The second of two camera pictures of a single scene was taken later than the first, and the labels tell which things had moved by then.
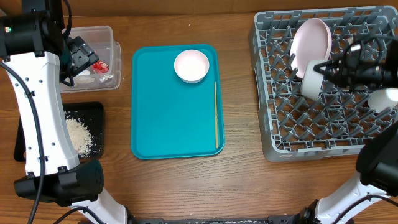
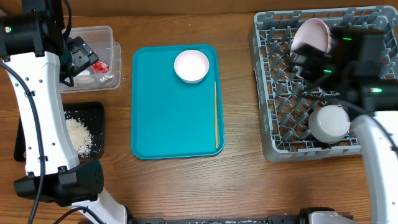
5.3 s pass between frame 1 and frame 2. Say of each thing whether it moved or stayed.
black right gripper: moved
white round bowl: stayed
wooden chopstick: stayed
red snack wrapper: stayed
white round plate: stayed
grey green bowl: moved
